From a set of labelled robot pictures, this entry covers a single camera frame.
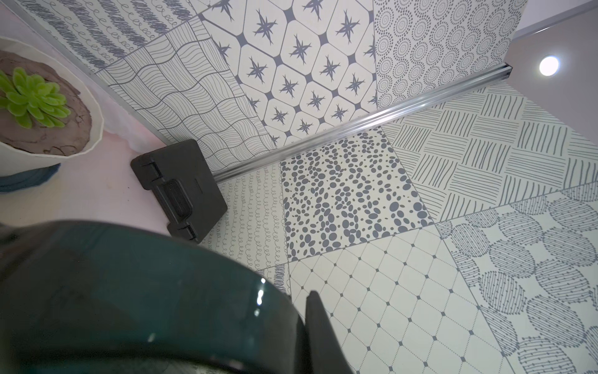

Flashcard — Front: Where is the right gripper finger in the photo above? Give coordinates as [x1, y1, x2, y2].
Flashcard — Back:
[305, 291, 353, 374]

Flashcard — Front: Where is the dark green watering can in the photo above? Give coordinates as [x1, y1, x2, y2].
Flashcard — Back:
[1, 221, 311, 373]

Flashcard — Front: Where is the white pot brown soil succulent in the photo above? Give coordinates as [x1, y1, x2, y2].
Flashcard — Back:
[1, 37, 104, 176]

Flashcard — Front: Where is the black plastic tool case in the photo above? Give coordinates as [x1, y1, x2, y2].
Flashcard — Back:
[130, 140, 227, 243]

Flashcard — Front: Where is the floral pink table mat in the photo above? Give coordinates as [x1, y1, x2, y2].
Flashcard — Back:
[1, 5, 168, 235]

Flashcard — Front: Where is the blue-grey saucer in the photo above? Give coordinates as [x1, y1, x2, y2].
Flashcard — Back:
[0, 164, 61, 193]

